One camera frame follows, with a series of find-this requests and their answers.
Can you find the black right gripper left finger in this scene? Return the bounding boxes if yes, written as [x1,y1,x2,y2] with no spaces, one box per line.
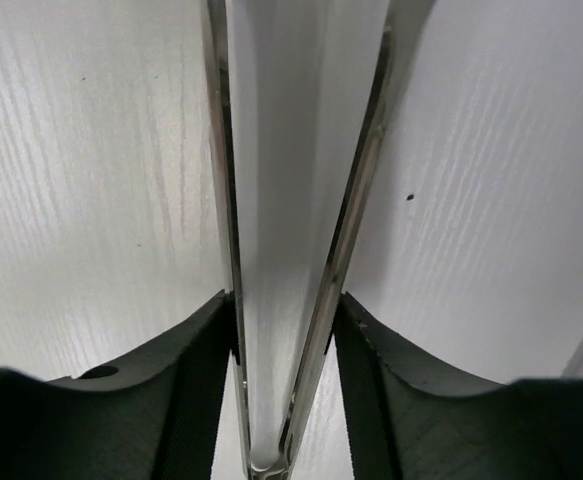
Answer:
[0,294,235,479]

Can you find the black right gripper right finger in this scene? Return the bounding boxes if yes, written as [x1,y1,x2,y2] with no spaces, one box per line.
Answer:
[334,294,583,479]

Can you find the metal tongs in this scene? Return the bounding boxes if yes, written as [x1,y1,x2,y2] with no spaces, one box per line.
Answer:
[201,1,399,479]

